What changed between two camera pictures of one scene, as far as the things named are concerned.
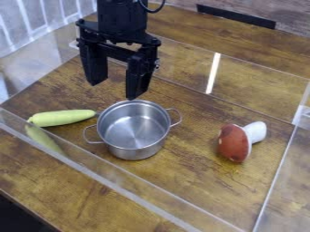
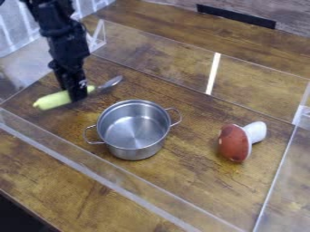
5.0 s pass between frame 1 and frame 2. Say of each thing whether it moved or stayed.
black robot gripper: moved
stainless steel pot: stayed
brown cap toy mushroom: stayed
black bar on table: stayed
